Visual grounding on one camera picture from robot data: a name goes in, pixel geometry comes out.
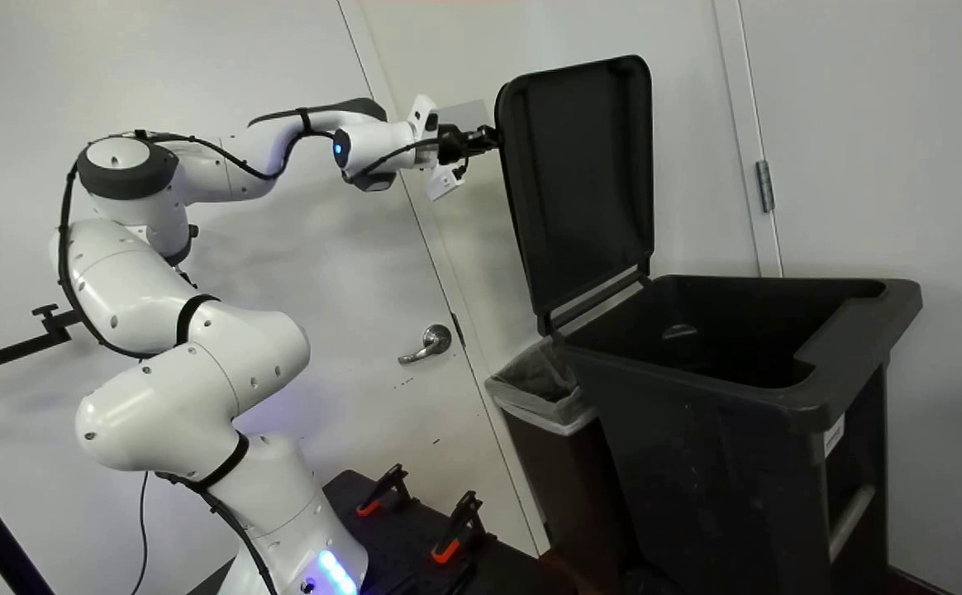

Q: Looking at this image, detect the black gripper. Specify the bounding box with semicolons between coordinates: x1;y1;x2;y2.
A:
435;126;499;166

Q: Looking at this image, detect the black bin lid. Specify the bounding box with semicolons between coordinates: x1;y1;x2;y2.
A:
494;55;655;335

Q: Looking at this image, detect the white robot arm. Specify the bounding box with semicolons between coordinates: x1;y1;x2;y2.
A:
52;96;494;595

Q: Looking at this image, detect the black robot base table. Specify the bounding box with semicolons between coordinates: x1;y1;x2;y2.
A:
185;469;571;595

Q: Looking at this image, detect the small bin with clear liner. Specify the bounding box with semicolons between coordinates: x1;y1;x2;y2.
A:
487;340;624;582

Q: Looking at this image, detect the black wheeled bin body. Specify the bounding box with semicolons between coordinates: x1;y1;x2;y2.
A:
556;277;922;595

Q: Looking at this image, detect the silver door hinge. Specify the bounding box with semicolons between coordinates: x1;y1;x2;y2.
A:
753;158;777;215

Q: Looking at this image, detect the left black orange clamp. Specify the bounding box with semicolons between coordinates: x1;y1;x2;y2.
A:
353;464;408;520

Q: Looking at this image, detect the black orange clamp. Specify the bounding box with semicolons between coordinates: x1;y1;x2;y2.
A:
428;492;487;567
353;464;408;520

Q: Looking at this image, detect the right black orange clamp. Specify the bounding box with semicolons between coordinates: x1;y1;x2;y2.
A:
428;492;487;567

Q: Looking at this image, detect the black tripod bar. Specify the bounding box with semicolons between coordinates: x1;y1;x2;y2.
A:
0;303;80;368

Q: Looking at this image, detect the grey wall plate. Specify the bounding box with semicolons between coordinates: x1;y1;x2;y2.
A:
440;98;492;133

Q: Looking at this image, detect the silver door lever handle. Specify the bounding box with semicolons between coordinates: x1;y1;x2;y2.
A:
400;325;454;368

